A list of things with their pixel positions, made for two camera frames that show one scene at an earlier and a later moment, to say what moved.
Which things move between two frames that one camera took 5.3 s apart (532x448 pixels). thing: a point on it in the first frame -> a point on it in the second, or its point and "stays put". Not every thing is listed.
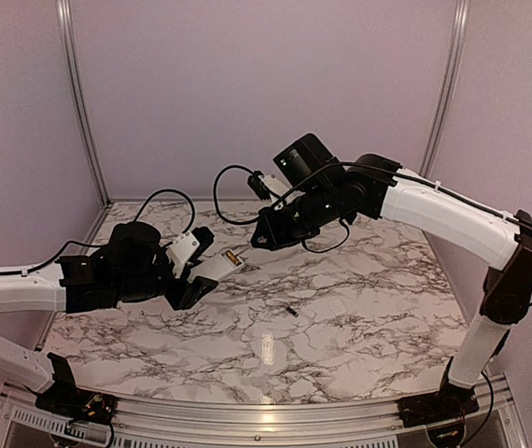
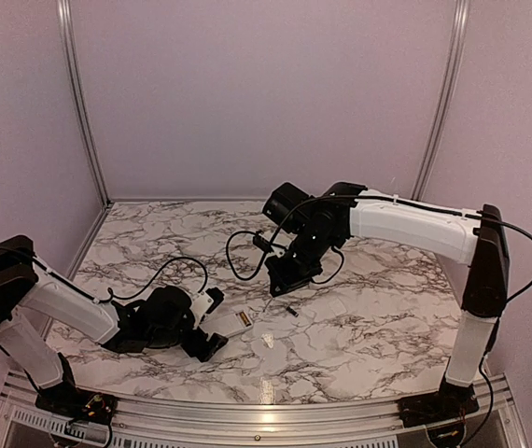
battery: x=233 y=259 -> x=245 y=319
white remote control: x=217 y=265 -> x=228 y=325
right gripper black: x=276 y=238 -> x=287 y=281
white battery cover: x=338 y=308 stays put
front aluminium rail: x=24 y=419 stays put
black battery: x=289 y=309 stays put
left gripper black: x=194 y=295 -> x=211 y=347
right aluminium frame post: x=462 y=14 stays put
